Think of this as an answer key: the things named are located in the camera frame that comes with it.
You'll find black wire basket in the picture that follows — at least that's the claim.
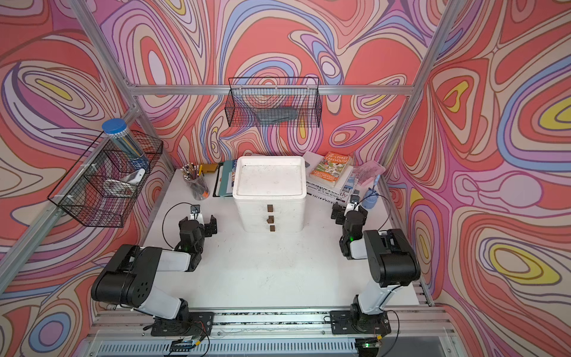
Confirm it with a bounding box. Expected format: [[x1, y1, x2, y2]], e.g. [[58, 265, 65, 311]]
[[48, 131, 164, 228], [225, 76, 323, 129]]

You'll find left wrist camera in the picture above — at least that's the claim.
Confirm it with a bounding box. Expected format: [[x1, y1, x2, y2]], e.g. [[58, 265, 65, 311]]
[[188, 204, 204, 224]]

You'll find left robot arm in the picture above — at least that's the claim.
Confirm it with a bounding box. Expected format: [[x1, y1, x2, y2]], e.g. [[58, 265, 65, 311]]
[[91, 216, 218, 321]]

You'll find orange treehouse book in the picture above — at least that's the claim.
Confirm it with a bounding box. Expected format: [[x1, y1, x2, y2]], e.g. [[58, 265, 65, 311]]
[[310, 152, 352, 187]]

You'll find pencil cup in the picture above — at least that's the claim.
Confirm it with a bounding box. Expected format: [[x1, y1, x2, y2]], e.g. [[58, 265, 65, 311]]
[[181, 163, 210, 201]]

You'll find black wire basket left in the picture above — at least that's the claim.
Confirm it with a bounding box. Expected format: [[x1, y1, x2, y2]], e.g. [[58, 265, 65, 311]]
[[48, 131, 164, 228]]

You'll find black wire basket back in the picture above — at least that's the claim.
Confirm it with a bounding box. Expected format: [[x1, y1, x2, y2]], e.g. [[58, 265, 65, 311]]
[[225, 76, 323, 129]]

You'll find blue desk lamp base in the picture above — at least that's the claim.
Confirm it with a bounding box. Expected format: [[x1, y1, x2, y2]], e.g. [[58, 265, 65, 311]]
[[361, 187, 379, 210]]

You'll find blue lid pencil tube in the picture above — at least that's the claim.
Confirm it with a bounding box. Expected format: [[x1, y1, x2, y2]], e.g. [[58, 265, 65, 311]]
[[102, 118, 150, 170]]

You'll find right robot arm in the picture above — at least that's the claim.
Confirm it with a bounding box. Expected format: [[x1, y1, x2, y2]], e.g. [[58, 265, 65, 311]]
[[331, 203, 421, 319]]

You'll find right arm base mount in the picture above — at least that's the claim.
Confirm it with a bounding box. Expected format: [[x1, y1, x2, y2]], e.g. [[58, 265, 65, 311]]
[[330, 310, 392, 336]]

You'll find white object in basket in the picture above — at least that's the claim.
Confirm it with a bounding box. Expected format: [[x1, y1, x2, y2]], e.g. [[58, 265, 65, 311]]
[[120, 169, 146, 185]]

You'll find white book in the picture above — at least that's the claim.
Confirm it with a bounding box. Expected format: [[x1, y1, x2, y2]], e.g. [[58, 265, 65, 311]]
[[303, 152, 324, 176]]

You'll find pink plastic case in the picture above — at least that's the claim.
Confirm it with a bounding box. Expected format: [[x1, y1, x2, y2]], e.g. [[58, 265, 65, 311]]
[[353, 161, 386, 187]]

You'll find white drawer cabinet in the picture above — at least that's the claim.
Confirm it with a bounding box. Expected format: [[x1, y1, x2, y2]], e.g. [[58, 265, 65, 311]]
[[233, 156, 307, 234]]

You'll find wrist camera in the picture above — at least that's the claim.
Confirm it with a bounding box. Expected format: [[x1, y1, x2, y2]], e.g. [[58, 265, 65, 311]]
[[347, 194, 360, 211], [188, 204, 204, 224]]

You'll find teal folder with book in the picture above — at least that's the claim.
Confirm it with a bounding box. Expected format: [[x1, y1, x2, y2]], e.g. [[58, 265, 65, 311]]
[[214, 160, 237, 197]]

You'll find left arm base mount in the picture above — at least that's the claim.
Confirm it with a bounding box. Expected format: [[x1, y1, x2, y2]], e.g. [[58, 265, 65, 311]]
[[150, 312, 215, 337]]

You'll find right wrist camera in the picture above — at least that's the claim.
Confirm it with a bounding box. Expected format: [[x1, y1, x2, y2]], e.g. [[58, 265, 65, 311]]
[[347, 194, 360, 211]]

